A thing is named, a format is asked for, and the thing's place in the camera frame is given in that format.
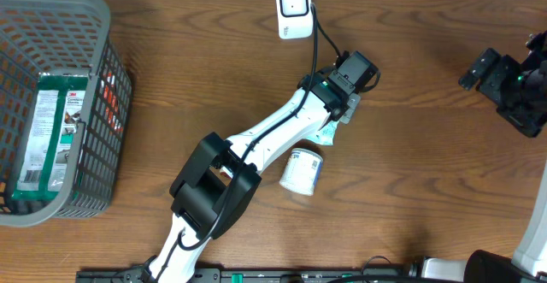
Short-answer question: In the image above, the mint green wipes pack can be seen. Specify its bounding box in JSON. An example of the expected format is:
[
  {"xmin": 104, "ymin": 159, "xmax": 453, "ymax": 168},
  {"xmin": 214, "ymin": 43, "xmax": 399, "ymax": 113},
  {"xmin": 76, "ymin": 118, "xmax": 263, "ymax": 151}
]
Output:
[{"xmin": 307, "ymin": 121, "xmax": 338, "ymax": 146}]

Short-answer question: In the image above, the white cotton swab tub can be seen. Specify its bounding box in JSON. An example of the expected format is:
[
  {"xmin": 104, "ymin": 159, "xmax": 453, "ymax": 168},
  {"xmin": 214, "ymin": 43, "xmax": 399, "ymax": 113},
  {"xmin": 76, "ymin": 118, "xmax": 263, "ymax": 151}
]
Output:
[{"xmin": 279, "ymin": 148, "xmax": 323, "ymax": 196}]

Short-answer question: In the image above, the red box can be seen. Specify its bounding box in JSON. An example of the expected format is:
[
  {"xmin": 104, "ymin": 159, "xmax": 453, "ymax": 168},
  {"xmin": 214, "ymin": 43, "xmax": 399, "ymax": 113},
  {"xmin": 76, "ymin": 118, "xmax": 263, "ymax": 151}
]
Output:
[{"xmin": 101, "ymin": 71, "xmax": 123, "ymax": 133}]

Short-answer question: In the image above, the green 3M gloves package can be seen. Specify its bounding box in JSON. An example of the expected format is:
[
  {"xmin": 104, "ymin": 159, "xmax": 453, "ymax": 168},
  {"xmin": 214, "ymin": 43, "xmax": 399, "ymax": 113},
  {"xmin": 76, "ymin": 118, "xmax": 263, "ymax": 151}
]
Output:
[{"xmin": 12, "ymin": 74, "xmax": 88, "ymax": 202}]

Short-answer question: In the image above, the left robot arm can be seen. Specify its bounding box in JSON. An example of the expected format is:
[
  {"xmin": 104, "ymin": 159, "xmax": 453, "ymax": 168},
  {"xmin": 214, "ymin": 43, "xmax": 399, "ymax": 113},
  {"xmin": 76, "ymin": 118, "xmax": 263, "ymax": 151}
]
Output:
[{"xmin": 141, "ymin": 51, "xmax": 380, "ymax": 282}]

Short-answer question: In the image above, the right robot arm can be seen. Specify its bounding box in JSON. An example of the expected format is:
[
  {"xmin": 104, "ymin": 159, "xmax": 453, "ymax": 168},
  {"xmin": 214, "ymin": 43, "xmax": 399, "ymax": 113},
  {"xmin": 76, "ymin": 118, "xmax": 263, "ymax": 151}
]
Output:
[{"xmin": 410, "ymin": 32, "xmax": 546, "ymax": 282}]

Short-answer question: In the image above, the white barcode scanner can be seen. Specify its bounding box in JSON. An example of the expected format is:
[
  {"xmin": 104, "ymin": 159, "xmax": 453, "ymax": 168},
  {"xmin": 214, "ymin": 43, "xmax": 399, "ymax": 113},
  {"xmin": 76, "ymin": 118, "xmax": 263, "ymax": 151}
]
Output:
[{"xmin": 276, "ymin": 0, "xmax": 313, "ymax": 40}]

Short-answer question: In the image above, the grey plastic shopping basket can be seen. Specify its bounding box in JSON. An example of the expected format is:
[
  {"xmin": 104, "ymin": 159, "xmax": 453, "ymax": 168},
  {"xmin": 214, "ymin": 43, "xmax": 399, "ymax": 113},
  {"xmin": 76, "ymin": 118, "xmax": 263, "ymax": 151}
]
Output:
[{"xmin": 1, "ymin": 0, "xmax": 133, "ymax": 227}]

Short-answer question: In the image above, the black left camera cable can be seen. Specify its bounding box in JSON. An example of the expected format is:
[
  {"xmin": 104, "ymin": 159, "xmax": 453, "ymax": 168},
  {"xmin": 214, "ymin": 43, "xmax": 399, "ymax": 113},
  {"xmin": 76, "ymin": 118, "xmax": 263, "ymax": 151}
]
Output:
[{"xmin": 153, "ymin": 3, "xmax": 343, "ymax": 283}]

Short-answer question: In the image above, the black mounting rail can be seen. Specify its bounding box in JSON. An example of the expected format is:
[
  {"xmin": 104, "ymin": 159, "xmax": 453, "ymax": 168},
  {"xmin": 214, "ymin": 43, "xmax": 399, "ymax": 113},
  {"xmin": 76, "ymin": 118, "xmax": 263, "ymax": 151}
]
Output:
[{"xmin": 75, "ymin": 265, "xmax": 409, "ymax": 283}]

